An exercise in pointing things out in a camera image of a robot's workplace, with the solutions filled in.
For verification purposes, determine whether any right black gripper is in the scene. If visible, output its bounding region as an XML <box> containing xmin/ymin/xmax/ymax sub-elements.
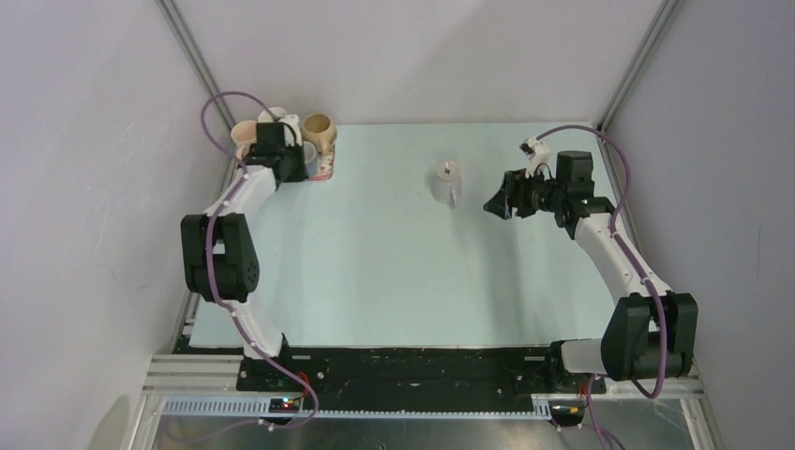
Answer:
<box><xmin>483</xmin><ymin>165</ymin><xmax>565</xmax><ymax>220</ymax></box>

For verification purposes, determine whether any beige ceramic mug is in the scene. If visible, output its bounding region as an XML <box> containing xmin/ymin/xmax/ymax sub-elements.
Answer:
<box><xmin>301</xmin><ymin>113</ymin><xmax>338</xmax><ymax>156</ymax></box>

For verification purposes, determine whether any yellow ceramic mug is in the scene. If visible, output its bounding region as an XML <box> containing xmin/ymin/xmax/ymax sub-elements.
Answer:
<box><xmin>257</xmin><ymin>107</ymin><xmax>287</xmax><ymax>123</ymax></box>

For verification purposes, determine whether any grey mug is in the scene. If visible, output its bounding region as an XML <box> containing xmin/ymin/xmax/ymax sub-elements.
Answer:
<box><xmin>430</xmin><ymin>160</ymin><xmax>462</xmax><ymax>208</ymax></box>
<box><xmin>303</xmin><ymin>141</ymin><xmax>320</xmax><ymax>179</ymax></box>

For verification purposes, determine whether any pink ceramic mug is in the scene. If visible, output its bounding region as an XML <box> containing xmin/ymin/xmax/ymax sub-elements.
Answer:
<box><xmin>230</xmin><ymin>120</ymin><xmax>258</xmax><ymax>161</ymax></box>

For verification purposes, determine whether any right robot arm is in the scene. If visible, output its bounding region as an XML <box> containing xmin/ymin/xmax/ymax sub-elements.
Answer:
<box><xmin>484</xmin><ymin>151</ymin><xmax>698</xmax><ymax>392</ymax></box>

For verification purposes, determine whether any floral placemat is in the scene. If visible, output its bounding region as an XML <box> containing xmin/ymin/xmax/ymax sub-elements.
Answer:
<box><xmin>232</xmin><ymin>143</ymin><xmax>338</xmax><ymax>185</ymax></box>

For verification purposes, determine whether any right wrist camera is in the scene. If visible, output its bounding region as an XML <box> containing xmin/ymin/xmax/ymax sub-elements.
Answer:
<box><xmin>519</xmin><ymin>138</ymin><xmax>551</xmax><ymax>178</ymax></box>

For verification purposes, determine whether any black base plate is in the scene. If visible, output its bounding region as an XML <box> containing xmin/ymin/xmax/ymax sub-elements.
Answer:
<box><xmin>236</xmin><ymin>343</ymin><xmax>588</xmax><ymax>413</ymax></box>

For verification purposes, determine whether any grey cable duct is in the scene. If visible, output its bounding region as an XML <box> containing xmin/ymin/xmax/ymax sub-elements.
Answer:
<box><xmin>159</xmin><ymin>397</ymin><xmax>554</xmax><ymax>420</ymax></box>

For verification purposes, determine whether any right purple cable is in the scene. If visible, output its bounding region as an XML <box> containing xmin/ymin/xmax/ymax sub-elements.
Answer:
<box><xmin>536</xmin><ymin>125</ymin><xmax>668</xmax><ymax>400</ymax></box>

